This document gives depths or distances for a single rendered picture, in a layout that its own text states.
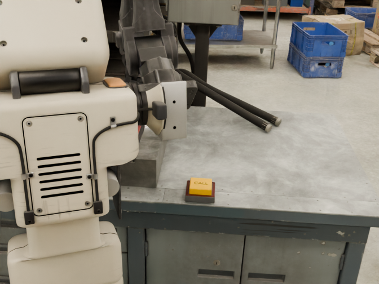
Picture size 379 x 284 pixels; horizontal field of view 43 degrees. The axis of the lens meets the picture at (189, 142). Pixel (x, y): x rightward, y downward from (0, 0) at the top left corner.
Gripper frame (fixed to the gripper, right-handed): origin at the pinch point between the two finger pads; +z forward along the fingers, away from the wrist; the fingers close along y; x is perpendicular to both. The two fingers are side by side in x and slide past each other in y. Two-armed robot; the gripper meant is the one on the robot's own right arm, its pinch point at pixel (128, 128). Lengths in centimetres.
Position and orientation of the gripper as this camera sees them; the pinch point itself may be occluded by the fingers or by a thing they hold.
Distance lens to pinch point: 132.3
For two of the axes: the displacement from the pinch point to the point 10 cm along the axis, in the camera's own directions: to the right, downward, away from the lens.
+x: -0.4, 3.0, -9.5
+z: -1.7, 9.4, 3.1
